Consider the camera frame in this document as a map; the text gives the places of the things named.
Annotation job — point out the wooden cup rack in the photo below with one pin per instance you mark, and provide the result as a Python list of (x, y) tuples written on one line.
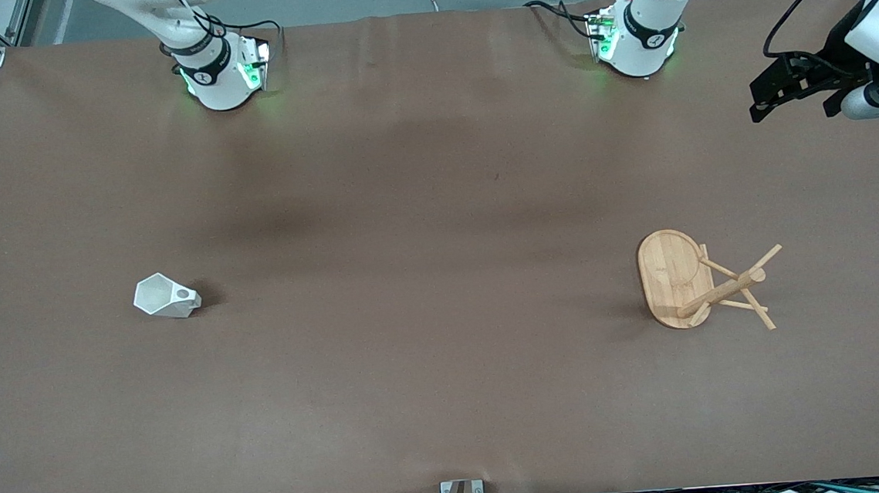
[(674, 276)]

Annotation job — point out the brown table cover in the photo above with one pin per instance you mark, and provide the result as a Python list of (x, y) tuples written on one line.
[(444, 316)]

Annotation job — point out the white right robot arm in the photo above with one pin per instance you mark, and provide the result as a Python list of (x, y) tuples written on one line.
[(219, 84)]

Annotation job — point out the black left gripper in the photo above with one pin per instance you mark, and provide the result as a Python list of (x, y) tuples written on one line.
[(833, 56)]

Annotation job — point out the white faceted cup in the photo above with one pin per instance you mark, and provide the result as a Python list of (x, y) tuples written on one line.
[(164, 297)]

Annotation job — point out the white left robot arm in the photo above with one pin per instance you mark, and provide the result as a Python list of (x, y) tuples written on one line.
[(645, 39)]

